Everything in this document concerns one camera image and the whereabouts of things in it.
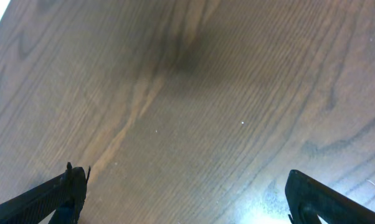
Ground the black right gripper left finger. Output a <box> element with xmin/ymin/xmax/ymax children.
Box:
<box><xmin>0</xmin><ymin>162</ymin><xmax>90</xmax><ymax>224</ymax></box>

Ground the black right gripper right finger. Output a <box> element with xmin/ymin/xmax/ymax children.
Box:
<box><xmin>285</xmin><ymin>170</ymin><xmax>375</xmax><ymax>224</ymax></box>

